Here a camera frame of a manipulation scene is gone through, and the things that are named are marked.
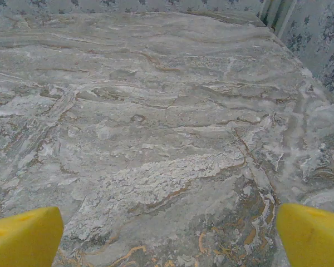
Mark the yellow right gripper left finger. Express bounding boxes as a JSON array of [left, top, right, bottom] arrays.
[[0, 206, 65, 267]]

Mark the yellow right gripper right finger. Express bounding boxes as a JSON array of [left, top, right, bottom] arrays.
[[276, 202, 334, 267]]

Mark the aluminium frame post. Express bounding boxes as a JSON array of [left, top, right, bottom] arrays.
[[260, 0, 297, 38]]

